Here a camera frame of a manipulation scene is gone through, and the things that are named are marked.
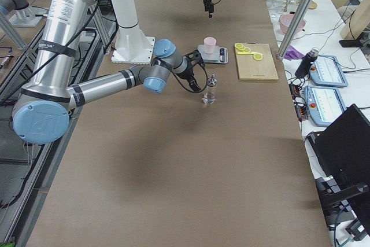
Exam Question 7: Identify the clear glass sauce bottle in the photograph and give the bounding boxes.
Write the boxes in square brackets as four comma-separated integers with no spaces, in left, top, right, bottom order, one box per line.
[203,73,217,104]

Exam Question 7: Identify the pink plastic cup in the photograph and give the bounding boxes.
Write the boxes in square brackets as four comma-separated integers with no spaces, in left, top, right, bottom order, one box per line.
[203,36,217,54]

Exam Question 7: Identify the silver kitchen scale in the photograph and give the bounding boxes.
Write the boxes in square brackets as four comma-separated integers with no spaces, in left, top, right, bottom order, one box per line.
[197,45,228,64]

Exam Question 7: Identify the yellow plastic knife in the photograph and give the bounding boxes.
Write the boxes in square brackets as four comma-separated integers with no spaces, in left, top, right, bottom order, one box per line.
[237,51,259,55]

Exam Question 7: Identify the bamboo cutting board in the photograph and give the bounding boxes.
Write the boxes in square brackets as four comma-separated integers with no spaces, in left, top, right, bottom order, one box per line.
[234,43,279,82]

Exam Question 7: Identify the pink bowl with ice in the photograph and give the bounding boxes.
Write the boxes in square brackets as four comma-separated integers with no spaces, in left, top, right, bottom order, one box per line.
[279,14,306,34]

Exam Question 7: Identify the purple cloth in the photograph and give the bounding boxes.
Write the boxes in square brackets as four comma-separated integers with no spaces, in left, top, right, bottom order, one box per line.
[284,45,305,61]

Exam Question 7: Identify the black water bottle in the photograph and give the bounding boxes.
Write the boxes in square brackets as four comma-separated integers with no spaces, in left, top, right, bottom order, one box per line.
[295,47,320,78]

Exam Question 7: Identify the blue teach pendant near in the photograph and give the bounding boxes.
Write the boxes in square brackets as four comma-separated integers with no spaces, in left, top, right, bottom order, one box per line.
[304,86,346,127]

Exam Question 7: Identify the blue teach pendant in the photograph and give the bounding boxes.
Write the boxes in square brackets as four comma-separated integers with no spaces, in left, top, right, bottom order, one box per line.
[304,86,346,127]
[310,56,348,88]

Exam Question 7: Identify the blue teach pendant far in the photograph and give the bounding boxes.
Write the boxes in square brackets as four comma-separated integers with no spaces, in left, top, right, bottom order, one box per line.
[310,56,348,88]

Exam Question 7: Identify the black monitor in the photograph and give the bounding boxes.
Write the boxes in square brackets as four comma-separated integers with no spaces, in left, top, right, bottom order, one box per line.
[309,104,369,233]

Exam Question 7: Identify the white camera post base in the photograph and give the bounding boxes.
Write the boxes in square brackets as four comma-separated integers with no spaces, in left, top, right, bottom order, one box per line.
[111,0,155,64]

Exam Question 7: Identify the aluminium frame post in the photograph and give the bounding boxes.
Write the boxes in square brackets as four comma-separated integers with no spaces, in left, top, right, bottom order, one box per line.
[276,0,312,60]

